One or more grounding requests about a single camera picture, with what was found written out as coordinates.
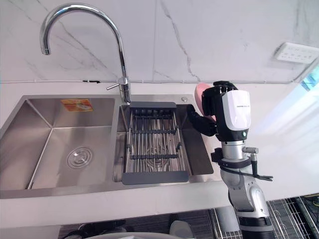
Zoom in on chrome gooseneck faucet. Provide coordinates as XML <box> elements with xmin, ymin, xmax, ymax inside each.
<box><xmin>39</xmin><ymin>2</ymin><xmax>132</xmax><ymax>104</ymax></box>

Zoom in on orange sink sticker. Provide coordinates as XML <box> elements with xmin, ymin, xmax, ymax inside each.
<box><xmin>61</xmin><ymin>99</ymin><xmax>94</xmax><ymax>113</ymax></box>

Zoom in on wire dishwasher rack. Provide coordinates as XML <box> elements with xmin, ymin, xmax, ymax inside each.
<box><xmin>208</xmin><ymin>196</ymin><xmax>319</xmax><ymax>239</ymax></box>

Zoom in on stainless steel double sink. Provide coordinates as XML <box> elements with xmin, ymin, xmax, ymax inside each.
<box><xmin>0</xmin><ymin>94</ymin><xmax>215</xmax><ymax>199</ymax></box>

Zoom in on metal sink drying rack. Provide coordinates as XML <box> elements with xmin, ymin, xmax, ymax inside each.
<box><xmin>122</xmin><ymin>101</ymin><xmax>189</xmax><ymax>185</ymax></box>

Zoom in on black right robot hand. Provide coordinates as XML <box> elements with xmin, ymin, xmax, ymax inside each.
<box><xmin>186</xmin><ymin>80</ymin><xmax>251</xmax><ymax>143</ymax></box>

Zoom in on white wall power outlet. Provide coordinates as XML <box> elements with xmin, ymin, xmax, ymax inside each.
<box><xmin>273</xmin><ymin>42</ymin><xmax>319</xmax><ymax>64</ymax></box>

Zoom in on pink cup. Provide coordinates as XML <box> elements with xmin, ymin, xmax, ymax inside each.
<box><xmin>194</xmin><ymin>83</ymin><xmax>217</xmax><ymax>122</ymax></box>

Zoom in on round sink drain strainer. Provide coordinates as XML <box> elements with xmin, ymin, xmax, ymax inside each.
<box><xmin>66</xmin><ymin>147</ymin><xmax>93</xmax><ymax>166</ymax></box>

